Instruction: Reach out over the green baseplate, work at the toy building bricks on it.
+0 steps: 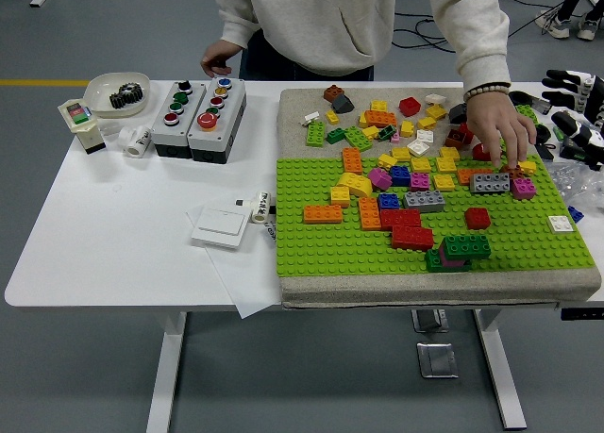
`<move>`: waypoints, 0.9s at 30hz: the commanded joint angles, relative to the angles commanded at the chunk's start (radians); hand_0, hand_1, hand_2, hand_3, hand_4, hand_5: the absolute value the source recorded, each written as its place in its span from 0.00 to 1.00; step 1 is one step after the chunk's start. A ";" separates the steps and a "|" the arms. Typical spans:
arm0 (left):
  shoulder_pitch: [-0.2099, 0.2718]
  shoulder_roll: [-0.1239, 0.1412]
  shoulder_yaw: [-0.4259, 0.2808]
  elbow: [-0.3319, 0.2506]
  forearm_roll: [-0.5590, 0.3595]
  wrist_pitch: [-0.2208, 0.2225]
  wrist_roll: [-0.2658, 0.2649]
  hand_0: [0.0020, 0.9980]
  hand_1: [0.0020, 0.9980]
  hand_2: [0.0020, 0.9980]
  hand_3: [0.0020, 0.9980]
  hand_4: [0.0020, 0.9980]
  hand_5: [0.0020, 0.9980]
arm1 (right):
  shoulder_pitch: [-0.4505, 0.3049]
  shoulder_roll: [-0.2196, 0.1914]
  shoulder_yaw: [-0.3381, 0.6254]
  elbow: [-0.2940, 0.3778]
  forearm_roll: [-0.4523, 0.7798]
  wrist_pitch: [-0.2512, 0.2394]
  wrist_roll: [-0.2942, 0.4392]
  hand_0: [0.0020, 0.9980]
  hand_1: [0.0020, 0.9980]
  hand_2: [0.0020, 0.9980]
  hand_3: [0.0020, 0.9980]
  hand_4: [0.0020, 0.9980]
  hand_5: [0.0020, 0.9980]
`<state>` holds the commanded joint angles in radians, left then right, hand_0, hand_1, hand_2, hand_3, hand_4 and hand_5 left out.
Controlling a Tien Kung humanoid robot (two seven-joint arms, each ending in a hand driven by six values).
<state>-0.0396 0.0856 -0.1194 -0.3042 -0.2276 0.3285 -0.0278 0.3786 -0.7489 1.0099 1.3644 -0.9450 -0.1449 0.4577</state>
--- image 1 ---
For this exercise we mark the person's left hand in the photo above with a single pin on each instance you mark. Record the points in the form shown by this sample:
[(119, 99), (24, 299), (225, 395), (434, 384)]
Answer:
[(495, 121)]

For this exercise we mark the person's right hand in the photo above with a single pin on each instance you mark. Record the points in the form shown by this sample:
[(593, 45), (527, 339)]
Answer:
[(218, 55)]

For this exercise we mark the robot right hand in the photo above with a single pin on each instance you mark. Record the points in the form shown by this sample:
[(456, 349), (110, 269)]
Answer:
[(590, 136)]

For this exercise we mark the dark grey slope brick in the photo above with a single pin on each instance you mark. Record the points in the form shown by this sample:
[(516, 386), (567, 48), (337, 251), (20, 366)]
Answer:
[(457, 113), (342, 104)]

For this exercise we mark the grey long brick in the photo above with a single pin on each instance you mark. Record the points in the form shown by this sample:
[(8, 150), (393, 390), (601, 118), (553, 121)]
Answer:
[(491, 183), (424, 201)]

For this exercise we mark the white small brick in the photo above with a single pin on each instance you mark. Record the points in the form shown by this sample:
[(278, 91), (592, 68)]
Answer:
[(435, 98)]

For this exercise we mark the red square brick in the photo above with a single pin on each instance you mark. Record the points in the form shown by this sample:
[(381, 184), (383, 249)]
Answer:
[(409, 106), (477, 218), (464, 131)]

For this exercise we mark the dark green long brick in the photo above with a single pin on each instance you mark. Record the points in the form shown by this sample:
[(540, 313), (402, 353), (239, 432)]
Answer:
[(431, 261), (467, 246)]

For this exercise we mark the person's left forearm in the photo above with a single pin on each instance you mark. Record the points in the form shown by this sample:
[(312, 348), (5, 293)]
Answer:
[(476, 41)]

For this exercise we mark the person's right forearm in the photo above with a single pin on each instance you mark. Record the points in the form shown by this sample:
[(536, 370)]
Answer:
[(236, 13)]

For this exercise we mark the green studded baseplate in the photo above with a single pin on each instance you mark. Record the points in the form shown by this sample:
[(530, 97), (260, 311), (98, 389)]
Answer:
[(307, 254)]

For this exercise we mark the black module with green terminal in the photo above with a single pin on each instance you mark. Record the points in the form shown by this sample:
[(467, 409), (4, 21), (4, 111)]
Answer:
[(572, 151)]

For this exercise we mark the lime green long brick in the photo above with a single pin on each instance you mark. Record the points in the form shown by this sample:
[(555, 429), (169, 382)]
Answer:
[(527, 111), (315, 134), (504, 146), (357, 138)]

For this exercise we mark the clear bag of small parts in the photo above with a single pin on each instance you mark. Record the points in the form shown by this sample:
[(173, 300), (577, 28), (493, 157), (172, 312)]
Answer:
[(558, 132)]

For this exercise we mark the red rounded brick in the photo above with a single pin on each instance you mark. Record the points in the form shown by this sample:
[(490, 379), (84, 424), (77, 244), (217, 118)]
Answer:
[(480, 153)]

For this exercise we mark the brown upturned brick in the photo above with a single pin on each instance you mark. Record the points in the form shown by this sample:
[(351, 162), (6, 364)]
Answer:
[(454, 138)]

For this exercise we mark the black flat clip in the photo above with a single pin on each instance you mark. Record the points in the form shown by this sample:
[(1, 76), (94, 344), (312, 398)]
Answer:
[(545, 152)]

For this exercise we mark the clear crumpled plastic bag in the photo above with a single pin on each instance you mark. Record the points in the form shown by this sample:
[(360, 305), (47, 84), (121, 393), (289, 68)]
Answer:
[(573, 183)]

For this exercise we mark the brown square brick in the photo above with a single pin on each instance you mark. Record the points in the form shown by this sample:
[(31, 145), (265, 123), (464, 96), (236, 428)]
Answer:
[(332, 92), (513, 172)]

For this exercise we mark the yellow square brick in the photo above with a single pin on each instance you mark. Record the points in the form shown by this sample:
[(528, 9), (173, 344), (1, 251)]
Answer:
[(370, 132), (378, 105), (386, 161), (426, 123), (449, 152), (436, 111), (400, 154), (339, 196), (443, 182), (446, 164), (420, 164)]

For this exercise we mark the yellow small brick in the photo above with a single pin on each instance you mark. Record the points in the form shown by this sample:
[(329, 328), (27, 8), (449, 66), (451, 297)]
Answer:
[(528, 167), (407, 129), (362, 120), (331, 117)]

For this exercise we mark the orange long brick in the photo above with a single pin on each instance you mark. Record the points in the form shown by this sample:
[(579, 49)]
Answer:
[(369, 213), (380, 118), (352, 160), (322, 214), (464, 174)]

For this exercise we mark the magenta square brick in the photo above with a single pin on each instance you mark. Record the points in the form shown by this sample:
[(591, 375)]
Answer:
[(523, 188)]

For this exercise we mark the blue small brick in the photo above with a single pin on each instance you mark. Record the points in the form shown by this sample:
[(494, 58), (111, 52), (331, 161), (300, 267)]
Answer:
[(575, 214)]

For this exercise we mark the grey emergency-stop control box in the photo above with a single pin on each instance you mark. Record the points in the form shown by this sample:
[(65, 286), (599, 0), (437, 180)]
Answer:
[(226, 136)]

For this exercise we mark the white upturned square brick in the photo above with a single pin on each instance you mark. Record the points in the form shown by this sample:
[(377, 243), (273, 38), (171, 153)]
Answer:
[(418, 146)]

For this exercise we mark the white flat square brick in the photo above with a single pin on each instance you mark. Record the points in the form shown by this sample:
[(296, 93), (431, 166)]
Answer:
[(561, 224)]

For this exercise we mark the pink square brick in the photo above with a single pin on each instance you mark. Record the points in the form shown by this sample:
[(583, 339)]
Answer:
[(419, 181), (450, 262)]

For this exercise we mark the grey four-button control box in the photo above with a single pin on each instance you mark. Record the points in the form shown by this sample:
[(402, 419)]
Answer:
[(162, 136)]

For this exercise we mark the black metal gear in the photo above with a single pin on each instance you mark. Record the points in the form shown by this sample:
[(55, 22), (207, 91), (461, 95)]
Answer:
[(126, 95)]

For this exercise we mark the pink tiny brick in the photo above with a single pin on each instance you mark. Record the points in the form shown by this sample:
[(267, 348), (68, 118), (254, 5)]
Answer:
[(395, 137)]

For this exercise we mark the dark green upturned brick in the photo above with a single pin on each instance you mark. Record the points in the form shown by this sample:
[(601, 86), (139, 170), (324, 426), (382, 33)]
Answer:
[(387, 133)]

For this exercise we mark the blue square brick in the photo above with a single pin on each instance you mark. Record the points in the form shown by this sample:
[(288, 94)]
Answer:
[(388, 201), (400, 175)]

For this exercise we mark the person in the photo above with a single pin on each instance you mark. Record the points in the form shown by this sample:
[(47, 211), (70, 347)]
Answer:
[(559, 27), (321, 18)]

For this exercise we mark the white small plastic piece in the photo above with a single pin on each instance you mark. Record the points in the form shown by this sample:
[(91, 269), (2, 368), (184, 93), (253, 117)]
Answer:
[(310, 118)]

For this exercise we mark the white pipe tee fitting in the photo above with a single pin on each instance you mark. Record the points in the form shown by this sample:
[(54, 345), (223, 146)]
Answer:
[(137, 143)]

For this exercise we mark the white bowl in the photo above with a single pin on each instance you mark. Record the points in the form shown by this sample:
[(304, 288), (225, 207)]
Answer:
[(101, 93)]

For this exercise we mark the magenta rounded brick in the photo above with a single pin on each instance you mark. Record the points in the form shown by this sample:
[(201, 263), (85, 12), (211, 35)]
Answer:
[(380, 178)]

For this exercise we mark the clear plastic cap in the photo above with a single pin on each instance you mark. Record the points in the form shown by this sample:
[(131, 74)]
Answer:
[(109, 129)]

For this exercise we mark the red long brick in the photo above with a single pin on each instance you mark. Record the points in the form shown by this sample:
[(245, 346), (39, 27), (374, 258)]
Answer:
[(399, 219), (411, 238)]

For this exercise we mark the small grey cube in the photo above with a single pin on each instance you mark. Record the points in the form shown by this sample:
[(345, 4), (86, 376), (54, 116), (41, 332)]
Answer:
[(240, 202)]

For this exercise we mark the yellow arch brick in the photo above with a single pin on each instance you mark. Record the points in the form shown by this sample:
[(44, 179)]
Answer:
[(356, 184)]

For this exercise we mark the white labelled pipe fitting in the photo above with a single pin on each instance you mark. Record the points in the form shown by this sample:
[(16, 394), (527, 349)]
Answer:
[(259, 206)]

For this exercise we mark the black table control panel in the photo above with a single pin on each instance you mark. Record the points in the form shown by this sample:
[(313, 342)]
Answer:
[(582, 313)]

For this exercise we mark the white printed label strip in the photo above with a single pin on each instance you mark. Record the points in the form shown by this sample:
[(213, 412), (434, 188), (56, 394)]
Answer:
[(270, 230)]

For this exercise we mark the white table leg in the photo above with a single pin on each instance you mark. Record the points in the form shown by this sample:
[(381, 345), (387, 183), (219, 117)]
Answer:
[(170, 357), (498, 357)]

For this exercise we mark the metal floor socket box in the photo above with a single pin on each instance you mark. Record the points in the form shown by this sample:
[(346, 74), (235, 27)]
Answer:
[(436, 360)]

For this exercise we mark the white red-green pushbutton switch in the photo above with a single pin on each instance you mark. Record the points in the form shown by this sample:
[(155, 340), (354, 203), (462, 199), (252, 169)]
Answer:
[(89, 136)]

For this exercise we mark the white wall switch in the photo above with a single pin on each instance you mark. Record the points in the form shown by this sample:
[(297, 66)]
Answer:
[(219, 225)]

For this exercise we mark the grey metal table bracket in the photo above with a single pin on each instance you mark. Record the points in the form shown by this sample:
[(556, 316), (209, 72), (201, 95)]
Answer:
[(427, 321)]

